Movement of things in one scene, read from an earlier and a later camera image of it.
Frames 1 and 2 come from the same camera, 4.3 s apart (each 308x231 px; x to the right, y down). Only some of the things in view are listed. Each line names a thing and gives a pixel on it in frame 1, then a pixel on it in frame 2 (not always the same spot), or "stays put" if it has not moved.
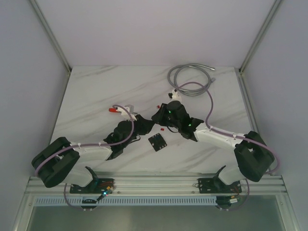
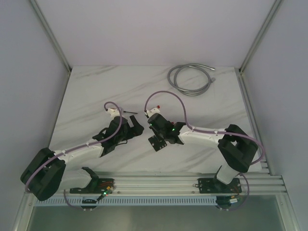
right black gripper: x=158 y=117 -> x=159 y=137
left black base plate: x=97 y=186 stays put
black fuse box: x=157 y=142 stays put
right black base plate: x=215 y=186 stays put
